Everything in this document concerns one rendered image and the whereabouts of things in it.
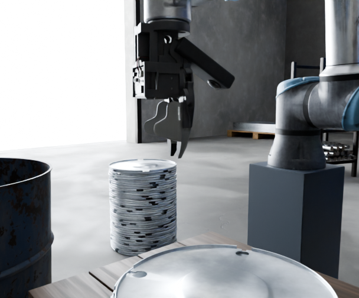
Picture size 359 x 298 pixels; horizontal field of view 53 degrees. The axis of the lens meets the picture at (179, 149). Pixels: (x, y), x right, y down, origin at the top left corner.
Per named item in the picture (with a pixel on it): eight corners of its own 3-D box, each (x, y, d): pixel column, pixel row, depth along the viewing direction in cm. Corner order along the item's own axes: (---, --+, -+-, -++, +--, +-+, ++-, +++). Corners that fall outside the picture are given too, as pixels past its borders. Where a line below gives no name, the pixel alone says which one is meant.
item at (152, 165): (108, 173, 139) (108, 171, 139) (109, 161, 167) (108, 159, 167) (182, 171, 144) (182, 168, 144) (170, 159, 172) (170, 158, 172)
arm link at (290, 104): (294, 126, 106) (296, 79, 104) (336, 129, 94) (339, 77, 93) (265, 128, 99) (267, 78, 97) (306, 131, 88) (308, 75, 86)
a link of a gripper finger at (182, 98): (173, 129, 59) (172, 76, 59) (183, 129, 60) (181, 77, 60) (185, 128, 55) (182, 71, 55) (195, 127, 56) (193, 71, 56)
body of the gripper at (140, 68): (131, 101, 61) (130, 27, 59) (179, 101, 64) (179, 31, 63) (145, 101, 54) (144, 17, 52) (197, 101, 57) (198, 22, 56)
